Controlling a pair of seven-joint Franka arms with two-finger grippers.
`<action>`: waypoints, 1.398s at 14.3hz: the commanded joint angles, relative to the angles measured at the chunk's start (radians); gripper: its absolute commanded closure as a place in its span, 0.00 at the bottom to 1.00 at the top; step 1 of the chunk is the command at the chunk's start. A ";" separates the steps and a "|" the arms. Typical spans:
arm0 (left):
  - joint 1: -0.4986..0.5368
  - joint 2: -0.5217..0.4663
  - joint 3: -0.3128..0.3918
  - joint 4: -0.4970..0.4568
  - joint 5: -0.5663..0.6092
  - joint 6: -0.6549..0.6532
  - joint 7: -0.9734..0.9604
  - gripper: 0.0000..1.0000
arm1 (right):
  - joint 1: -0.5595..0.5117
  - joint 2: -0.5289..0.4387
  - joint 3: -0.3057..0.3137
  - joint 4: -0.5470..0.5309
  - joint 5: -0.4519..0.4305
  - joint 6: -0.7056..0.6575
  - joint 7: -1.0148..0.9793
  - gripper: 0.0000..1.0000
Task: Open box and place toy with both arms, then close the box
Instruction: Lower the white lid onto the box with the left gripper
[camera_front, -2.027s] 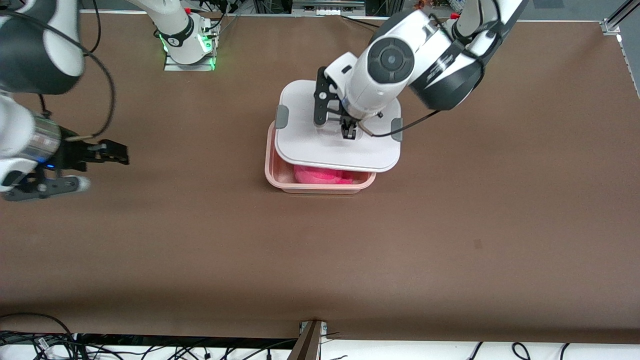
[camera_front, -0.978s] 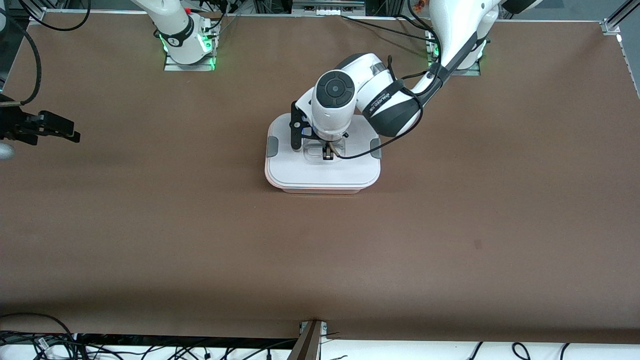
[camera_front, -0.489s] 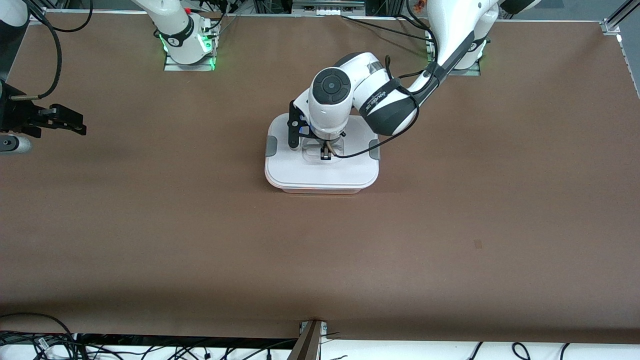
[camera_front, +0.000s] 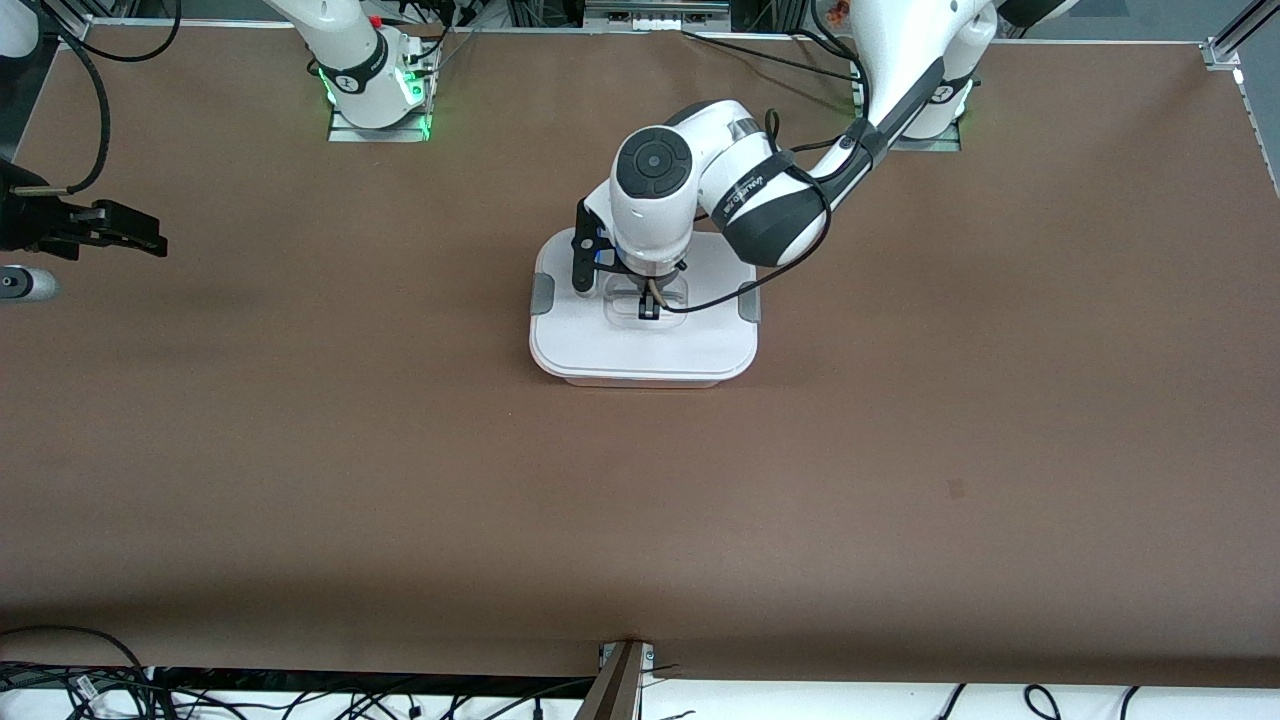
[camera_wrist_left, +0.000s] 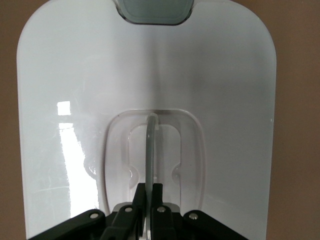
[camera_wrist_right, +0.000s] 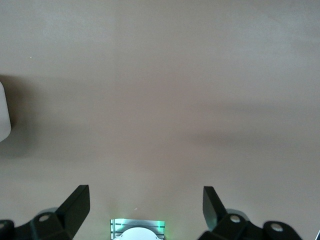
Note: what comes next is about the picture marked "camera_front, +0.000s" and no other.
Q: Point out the aluminium frame profile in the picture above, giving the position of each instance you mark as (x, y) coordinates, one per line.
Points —
(72, 25)
(1222, 50)

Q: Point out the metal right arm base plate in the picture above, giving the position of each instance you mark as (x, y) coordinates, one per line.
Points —
(380, 133)

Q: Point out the pink plastic box base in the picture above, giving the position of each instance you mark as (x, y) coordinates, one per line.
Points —
(640, 383)

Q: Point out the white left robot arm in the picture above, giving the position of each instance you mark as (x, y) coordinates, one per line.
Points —
(770, 210)

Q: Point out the grey metal fixture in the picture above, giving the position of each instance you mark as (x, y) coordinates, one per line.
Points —
(655, 15)

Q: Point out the brown metal edge bracket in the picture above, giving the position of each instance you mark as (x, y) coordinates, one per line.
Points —
(612, 685)

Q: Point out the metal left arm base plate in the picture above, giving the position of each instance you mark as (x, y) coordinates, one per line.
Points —
(940, 145)

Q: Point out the white box lid grey clips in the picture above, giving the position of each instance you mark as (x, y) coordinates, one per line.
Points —
(640, 350)

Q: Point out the colourful small figure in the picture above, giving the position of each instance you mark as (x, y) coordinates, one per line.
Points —
(835, 12)

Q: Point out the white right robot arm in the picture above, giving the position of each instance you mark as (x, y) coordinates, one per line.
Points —
(350, 60)

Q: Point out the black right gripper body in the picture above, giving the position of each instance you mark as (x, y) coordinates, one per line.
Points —
(28, 222)

